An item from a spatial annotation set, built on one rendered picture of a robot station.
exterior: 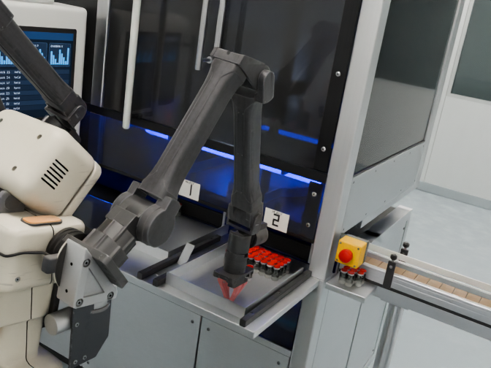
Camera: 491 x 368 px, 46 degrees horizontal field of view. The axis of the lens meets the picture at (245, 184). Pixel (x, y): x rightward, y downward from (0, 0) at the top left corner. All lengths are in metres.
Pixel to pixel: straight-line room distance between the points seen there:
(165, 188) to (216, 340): 1.10
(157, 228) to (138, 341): 1.31
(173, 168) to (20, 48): 0.42
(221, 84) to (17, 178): 0.42
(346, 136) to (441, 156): 4.73
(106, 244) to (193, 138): 0.26
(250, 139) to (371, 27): 0.53
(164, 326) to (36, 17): 1.16
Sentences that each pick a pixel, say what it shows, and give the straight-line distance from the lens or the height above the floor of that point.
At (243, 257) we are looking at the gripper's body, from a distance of 1.48.
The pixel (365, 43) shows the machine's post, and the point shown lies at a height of 1.60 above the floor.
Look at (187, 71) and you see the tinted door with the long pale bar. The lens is 1.95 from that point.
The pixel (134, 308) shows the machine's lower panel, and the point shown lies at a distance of 2.32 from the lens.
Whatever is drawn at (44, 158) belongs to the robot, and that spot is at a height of 1.34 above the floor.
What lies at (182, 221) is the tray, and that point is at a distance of 2.08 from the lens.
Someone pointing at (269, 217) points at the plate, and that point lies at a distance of 1.84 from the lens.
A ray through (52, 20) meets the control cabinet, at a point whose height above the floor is 1.50.
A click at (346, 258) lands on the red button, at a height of 1.00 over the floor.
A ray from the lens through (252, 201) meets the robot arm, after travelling 1.40.
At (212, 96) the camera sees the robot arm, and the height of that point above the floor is 1.47.
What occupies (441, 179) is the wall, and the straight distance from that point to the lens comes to 6.42.
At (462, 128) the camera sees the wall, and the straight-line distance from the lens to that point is 6.30.
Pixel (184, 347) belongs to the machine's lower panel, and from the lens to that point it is 2.23.
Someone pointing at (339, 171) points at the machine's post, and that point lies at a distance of 1.71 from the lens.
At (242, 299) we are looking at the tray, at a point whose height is 0.88.
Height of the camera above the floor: 1.67
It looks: 18 degrees down
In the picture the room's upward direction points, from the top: 9 degrees clockwise
